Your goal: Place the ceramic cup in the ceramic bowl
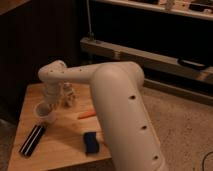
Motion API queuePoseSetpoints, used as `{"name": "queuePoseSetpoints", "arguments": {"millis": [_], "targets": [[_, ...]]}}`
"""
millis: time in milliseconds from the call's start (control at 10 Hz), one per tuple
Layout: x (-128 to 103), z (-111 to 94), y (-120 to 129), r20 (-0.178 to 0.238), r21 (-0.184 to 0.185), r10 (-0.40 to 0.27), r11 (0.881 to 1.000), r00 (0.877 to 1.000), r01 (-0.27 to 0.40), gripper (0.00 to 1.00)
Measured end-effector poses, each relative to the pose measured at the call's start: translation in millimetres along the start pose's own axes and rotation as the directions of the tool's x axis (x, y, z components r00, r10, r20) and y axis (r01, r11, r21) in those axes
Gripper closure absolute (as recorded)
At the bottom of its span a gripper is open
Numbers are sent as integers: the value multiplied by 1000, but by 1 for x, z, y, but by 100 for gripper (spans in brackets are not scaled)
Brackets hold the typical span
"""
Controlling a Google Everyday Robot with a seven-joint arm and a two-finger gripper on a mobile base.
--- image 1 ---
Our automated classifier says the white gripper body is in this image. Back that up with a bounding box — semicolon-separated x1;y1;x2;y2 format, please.
43;88;61;109

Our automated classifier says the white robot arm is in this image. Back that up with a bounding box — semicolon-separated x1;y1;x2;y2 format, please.
38;60;169;171

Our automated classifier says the small white figurine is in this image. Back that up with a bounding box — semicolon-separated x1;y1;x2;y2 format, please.
63;83;75;107

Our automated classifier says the black striped rectangular case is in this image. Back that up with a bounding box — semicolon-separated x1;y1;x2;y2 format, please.
19;125;46;157

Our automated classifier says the orange carrot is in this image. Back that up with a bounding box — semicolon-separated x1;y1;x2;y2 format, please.
78;111;96;119

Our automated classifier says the wooden table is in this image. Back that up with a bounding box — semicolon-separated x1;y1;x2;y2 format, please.
7;84;110;171

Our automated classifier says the blue sponge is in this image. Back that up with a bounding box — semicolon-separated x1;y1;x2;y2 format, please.
83;132;100;154

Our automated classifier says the vertical metal pole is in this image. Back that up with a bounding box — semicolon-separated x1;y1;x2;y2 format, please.
86;0;94;41

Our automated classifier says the long grey metal rail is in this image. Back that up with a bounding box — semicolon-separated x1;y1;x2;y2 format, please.
80;37;213;85

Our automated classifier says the black handle on rail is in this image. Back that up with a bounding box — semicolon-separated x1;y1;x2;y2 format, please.
177;59;209;71

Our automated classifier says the wooden wall shelf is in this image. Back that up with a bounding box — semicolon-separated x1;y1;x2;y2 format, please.
93;0;213;21

